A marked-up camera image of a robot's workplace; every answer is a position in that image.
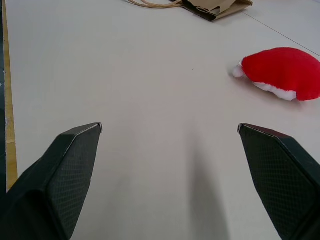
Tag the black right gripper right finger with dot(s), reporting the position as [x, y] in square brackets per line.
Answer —
[280, 180]

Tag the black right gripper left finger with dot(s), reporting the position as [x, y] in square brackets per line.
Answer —
[57, 180]

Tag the brown paper bag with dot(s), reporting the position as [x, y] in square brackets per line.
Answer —
[212, 7]

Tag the red santa hat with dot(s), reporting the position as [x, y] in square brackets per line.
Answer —
[282, 72]

